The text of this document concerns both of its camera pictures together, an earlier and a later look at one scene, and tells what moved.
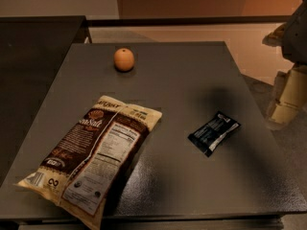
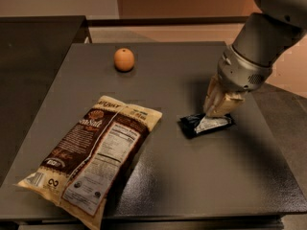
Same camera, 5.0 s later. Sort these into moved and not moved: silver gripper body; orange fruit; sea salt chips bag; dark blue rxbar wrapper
Moved: dark blue rxbar wrapper; silver gripper body
Not moved: sea salt chips bag; orange fruit
